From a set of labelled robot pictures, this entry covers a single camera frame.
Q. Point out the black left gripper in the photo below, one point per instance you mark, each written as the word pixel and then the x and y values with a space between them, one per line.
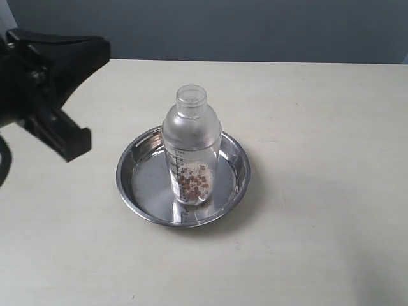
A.
pixel 39 72

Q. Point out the clear plastic shaker bottle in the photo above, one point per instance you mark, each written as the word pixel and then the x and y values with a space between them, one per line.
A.
pixel 191 134

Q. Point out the round steel tray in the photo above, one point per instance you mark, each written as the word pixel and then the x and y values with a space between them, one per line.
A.
pixel 144 183

